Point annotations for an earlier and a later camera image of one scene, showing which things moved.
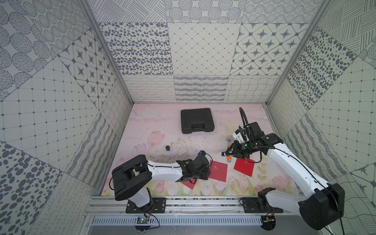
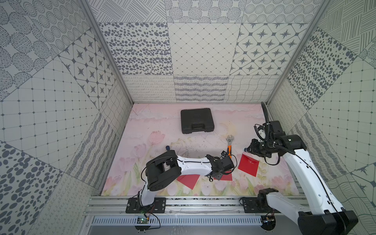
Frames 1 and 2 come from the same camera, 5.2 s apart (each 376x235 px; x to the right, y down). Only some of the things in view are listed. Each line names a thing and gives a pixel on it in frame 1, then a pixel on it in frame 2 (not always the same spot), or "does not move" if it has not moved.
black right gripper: (236, 151) to (254, 145)
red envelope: (189, 184) does not move
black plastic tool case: (197, 120) does not move
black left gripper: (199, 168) to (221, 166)
